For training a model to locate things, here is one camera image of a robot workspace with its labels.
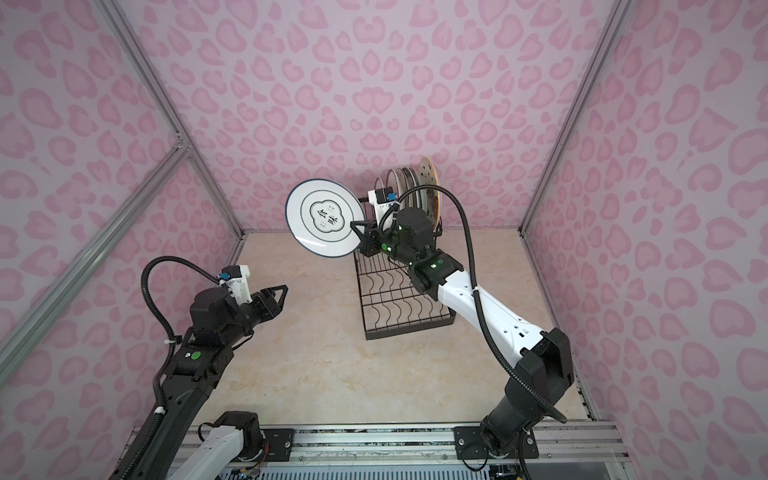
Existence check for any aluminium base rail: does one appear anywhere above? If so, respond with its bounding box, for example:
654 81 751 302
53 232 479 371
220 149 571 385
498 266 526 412
173 422 637 480

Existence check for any white plate dark green rim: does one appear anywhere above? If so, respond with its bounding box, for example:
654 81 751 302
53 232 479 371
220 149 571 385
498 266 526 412
405 167 423 209

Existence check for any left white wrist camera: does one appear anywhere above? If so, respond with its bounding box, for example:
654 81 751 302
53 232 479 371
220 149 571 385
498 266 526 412
219 265 252 305

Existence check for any aluminium frame diagonal strut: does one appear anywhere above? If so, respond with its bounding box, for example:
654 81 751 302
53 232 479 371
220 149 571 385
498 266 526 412
1 141 188 385

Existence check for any large orange sunburst plate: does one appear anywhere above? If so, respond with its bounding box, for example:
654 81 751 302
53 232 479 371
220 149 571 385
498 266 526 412
385 169 400 201

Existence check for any white star cat plate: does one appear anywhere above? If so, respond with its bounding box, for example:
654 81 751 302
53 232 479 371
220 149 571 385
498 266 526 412
417 157 441 231

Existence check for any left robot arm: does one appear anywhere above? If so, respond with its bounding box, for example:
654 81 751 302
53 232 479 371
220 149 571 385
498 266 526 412
111 285 288 479

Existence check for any cream plum blossom plate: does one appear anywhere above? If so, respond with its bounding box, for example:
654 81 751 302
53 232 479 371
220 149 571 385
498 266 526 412
395 168 411 208

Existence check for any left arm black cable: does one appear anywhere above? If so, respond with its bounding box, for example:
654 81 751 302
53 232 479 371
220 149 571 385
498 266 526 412
140 256 220 409

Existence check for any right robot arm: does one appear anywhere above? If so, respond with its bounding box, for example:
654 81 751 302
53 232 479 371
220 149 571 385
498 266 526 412
350 208 574 458

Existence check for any black wire dish rack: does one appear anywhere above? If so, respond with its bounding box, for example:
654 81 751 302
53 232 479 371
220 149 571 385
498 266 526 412
354 199 455 340

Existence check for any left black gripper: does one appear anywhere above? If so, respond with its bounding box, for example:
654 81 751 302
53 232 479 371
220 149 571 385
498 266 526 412
221 282 287 348

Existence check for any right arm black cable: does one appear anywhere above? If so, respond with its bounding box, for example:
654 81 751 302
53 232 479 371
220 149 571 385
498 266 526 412
377 184 568 424

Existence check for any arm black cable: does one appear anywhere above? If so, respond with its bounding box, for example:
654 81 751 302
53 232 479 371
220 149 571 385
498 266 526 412
377 184 568 424
140 256 220 409

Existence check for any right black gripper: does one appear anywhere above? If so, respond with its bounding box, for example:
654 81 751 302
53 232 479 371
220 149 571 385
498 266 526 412
350 217 420 267

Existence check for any white plate black cloud outline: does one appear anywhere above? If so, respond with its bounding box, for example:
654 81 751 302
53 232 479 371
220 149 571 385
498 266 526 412
285 179 365 258

